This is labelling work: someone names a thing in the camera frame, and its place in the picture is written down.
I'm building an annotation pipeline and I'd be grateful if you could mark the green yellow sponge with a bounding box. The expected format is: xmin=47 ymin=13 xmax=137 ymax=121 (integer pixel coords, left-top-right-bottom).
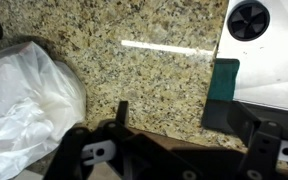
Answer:
xmin=206 ymin=58 xmax=241 ymax=103

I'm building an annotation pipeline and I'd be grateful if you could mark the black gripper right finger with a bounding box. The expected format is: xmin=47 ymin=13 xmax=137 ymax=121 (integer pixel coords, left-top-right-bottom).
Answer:
xmin=228 ymin=101 xmax=288 ymax=180

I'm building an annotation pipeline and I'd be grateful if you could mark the white plastic bag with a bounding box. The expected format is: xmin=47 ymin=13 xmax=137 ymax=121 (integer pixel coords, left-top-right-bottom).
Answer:
xmin=0 ymin=41 xmax=87 ymax=180

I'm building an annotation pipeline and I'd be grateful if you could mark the round sink drain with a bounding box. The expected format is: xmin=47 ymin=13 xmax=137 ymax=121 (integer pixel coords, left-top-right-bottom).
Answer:
xmin=226 ymin=0 xmax=271 ymax=42

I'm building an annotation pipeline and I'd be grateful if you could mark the stainless steel sink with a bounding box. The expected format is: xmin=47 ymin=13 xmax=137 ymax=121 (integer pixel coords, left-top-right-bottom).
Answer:
xmin=202 ymin=0 xmax=288 ymax=134

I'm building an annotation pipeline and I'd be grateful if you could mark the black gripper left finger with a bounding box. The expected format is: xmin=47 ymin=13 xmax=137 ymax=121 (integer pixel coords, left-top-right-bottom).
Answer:
xmin=43 ymin=99 xmax=142 ymax=180

